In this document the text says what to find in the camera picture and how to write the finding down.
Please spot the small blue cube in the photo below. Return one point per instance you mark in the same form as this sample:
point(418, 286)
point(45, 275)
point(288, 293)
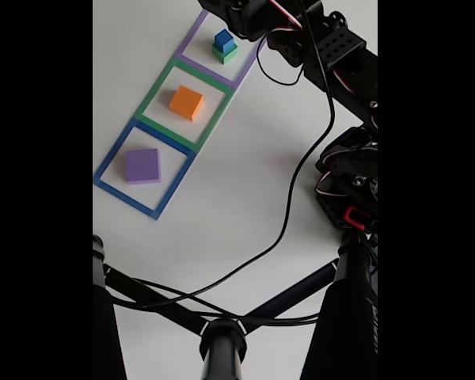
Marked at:
point(223, 39)

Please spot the green cube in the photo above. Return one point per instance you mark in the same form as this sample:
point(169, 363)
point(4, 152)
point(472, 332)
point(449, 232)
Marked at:
point(229, 55)

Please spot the orange block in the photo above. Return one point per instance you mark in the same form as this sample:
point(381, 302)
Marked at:
point(186, 101)

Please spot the large purple block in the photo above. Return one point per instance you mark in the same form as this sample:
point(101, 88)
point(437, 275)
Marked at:
point(142, 166)

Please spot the red clamp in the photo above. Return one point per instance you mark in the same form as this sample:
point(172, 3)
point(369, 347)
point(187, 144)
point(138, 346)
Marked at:
point(350, 215)

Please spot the black tripod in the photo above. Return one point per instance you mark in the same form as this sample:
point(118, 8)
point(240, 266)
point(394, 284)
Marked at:
point(348, 316)

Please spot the purple square frame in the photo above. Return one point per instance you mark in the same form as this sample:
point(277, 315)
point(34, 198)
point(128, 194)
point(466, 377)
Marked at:
point(190, 39)

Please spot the green square frame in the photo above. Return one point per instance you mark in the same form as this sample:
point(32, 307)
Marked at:
point(150, 101)

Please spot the blue square frame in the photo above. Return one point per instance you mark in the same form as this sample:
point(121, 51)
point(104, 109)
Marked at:
point(111, 174)

